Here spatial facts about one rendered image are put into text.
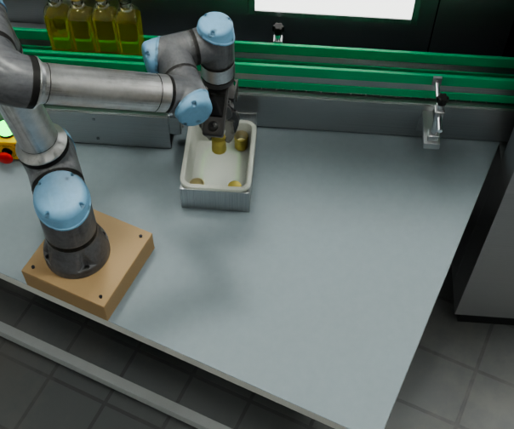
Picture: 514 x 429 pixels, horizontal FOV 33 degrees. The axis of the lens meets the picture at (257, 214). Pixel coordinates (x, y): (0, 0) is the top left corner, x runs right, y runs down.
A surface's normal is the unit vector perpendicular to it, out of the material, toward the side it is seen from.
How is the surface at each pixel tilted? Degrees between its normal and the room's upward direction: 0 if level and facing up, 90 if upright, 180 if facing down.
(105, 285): 0
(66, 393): 0
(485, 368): 0
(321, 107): 90
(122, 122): 90
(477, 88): 90
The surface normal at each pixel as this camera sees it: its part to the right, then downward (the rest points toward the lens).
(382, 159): 0.00, -0.57
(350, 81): -0.07, 0.82
